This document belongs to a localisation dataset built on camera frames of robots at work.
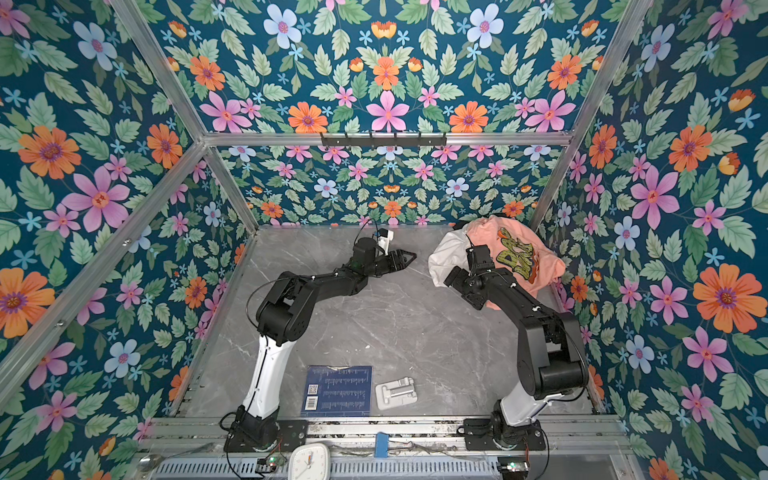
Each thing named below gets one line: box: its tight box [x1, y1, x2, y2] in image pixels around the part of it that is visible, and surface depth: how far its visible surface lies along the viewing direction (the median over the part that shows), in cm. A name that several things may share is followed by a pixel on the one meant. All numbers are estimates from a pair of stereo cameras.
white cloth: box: [428, 222, 473, 288], surface depth 109 cm
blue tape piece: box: [374, 432, 391, 458], surface depth 74 cm
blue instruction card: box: [301, 365, 372, 417], surface depth 82 cm
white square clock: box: [288, 443, 331, 480], surface depth 69 cm
